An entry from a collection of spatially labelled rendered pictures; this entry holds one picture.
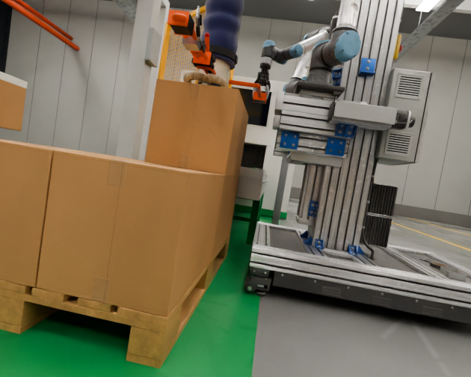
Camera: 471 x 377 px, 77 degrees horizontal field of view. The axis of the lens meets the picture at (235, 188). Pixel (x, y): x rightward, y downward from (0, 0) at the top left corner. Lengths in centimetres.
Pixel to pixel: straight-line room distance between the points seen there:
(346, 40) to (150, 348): 139
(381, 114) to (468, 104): 1159
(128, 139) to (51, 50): 1165
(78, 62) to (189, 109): 1241
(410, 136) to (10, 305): 181
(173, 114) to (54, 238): 78
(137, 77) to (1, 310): 241
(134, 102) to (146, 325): 244
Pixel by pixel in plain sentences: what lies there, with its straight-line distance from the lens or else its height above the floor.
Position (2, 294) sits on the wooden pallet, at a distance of 114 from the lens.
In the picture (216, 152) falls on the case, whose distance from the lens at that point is 140.
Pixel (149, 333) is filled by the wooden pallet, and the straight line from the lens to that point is 93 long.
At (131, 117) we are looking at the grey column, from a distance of 306.
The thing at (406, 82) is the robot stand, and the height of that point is 116.
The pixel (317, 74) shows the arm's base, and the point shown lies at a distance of 160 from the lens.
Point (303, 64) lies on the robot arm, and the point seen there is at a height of 139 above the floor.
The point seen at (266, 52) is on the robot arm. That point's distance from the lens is 208.
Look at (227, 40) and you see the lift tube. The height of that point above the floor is 125.
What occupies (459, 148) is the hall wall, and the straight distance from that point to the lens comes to 1271.
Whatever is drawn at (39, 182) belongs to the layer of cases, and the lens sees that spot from 101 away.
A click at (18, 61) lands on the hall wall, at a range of 1527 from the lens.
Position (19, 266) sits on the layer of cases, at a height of 20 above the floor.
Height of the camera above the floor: 56
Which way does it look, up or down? 3 degrees down
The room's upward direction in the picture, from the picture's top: 9 degrees clockwise
